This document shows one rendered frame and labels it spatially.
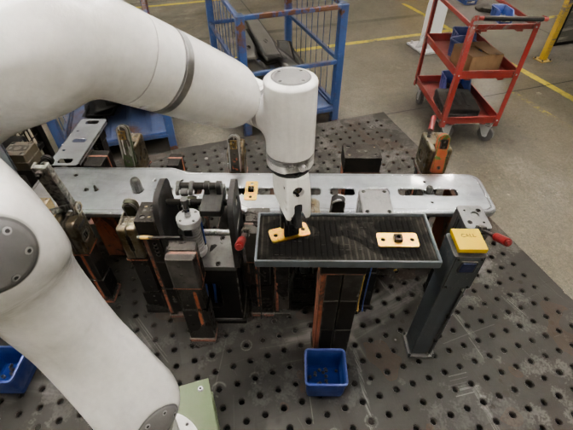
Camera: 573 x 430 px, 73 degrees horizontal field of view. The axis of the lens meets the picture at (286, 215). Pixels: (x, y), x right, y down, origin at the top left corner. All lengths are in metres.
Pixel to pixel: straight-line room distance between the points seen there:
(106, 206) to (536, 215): 2.56
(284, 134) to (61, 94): 0.34
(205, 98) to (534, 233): 2.58
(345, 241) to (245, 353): 0.52
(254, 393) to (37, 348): 0.73
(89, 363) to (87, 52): 0.35
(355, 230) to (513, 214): 2.16
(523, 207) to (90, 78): 2.85
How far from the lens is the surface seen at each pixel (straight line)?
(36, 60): 0.36
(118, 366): 0.56
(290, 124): 0.61
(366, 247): 0.81
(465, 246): 0.88
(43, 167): 1.06
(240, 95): 0.48
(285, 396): 1.14
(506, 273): 1.53
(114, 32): 0.38
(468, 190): 1.29
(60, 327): 0.48
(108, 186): 1.30
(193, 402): 1.05
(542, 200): 3.14
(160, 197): 0.93
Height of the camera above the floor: 1.76
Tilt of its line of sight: 44 degrees down
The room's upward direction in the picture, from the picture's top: straight up
